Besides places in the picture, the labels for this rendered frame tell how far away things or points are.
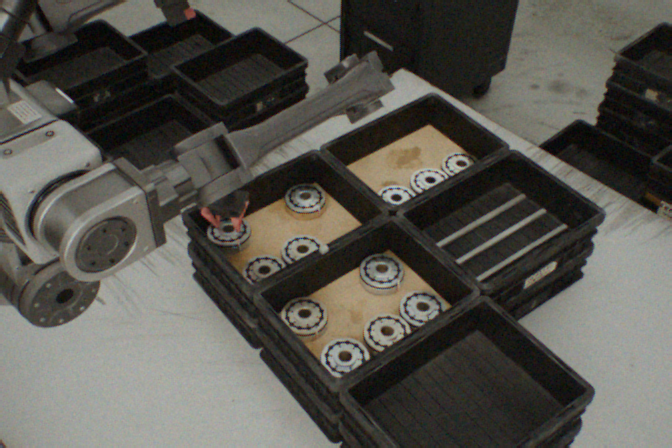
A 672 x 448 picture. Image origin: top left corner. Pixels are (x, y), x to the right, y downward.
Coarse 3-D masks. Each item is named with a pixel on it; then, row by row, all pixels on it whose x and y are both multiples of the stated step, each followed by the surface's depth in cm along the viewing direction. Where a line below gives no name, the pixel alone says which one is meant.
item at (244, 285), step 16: (288, 160) 205; (256, 176) 201; (368, 192) 197; (192, 208) 193; (384, 208) 194; (192, 224) 189; (368, 224) 190; (208, 240) 186; (336, 240) 186; (224, 256) 182; (304, 256) 183; (240, 288) 179; (256, 288) 176
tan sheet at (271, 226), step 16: (272, 208) 207; (336, 208) 208; (256, 224) 203; (272, 224) 204; (288, 224) 204; (304, 224) 204; (320, 224) 204; (336, 224) 204; (352, 224) 204; (256, 240) 200; (272, 240) 200; (320, 240) 200; (240, 256) 196; (240, 272) 192
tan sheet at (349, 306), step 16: (352, 272) 193; (336, 288) 189; (352, 288) 189; (416, 288) 190; (336, 304) 186; (352, 304) 186; (368, 304) 186; (384, 304) 186; (448, 304) 186; (336, 320) 183; (352, 320) 183; (368, 320) 183; (336, 336) 180; (352, 336) 180; (320, 352) 177
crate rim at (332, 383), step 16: (384, 224) 190; (400, 224) 190; (352, 240) 186; (416, 240) 187; (320, 256) 183; (432, 256) 184; (288, 272) 179; (256, 304) 175; (464, 304) 174; (272, 320) 171; (432, 320) 171; (288, 336) 168; (416, 336) 168; (304, 352) 164; (384, 352) 165; (320, 368) 162; (336, 384) 159
